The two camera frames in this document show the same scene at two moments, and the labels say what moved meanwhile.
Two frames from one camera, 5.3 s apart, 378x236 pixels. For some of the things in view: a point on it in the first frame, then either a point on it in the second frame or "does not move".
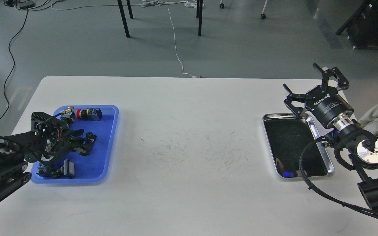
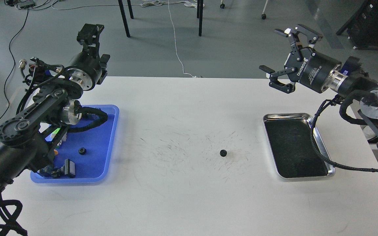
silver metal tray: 288,134 does not move
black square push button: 67,170 does not move
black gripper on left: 55,131 → 87,70
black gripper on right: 326,103 → 312,69
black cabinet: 374,25 does not move
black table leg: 123,15 does not move
